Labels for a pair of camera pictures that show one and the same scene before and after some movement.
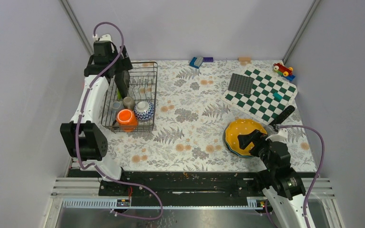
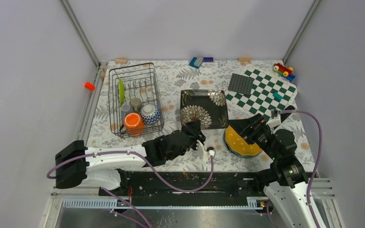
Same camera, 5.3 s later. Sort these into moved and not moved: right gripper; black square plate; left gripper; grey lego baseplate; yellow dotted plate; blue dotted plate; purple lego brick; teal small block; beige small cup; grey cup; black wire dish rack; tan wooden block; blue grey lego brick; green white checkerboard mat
Moved: right gripper; black square plate; beige small cup; left gripper; grey cup
Not moved: purple lego brick; black wire dish rack; blue dotted plate; yellow dotted plate; green white checkerboard mat; teal small block; blue grey lego brick; grey lego baseplate; tan wooden block
